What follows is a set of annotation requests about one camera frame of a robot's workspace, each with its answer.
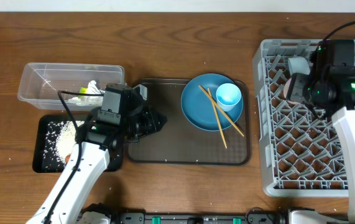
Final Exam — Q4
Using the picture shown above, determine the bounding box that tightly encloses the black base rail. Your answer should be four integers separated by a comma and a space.
111, 210, 288, 224

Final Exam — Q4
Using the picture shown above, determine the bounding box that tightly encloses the white napkin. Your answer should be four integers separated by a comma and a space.
68, 80, 104, 106

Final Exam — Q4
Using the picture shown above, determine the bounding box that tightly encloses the grey dishwasher rack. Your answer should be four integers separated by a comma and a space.
252, 39, 351, 197

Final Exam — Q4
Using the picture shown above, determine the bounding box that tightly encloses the dark blue plate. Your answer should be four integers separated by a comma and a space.
181, 73, 244, 131

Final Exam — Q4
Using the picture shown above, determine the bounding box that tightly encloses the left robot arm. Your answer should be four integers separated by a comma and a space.
28, 87, 167, 223

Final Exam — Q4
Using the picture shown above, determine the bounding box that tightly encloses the light blue cup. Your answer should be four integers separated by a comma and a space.
216, 83, 242, 111

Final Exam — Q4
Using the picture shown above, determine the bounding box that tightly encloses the brown serving tray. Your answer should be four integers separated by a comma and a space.
124, 78, 252, 166

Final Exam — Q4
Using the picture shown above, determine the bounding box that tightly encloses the green snack wrapper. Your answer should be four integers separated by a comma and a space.
79, 87, 88, 96

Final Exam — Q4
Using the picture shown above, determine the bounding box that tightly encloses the spilled white rice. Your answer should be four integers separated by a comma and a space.
42, 121, 76, 172

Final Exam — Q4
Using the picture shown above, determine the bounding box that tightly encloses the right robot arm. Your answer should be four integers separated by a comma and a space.
285, 57, 355, 223

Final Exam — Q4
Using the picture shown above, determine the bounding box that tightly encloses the black plastic tray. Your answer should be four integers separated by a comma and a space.
32, 114, 123, 173

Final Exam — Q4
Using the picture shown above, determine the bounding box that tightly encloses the orange carrot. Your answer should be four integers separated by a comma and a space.
65, 154, 71, 163

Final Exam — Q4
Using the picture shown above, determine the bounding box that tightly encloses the clear plastic bin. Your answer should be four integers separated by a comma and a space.
17, 63, 125, 110

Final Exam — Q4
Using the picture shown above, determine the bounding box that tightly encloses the wooden chopstick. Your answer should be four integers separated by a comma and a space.
198, 85, 245, 137
207, 88, 228, 149

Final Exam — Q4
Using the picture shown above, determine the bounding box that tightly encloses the pink cup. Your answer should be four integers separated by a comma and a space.
283, 75, 303, 105

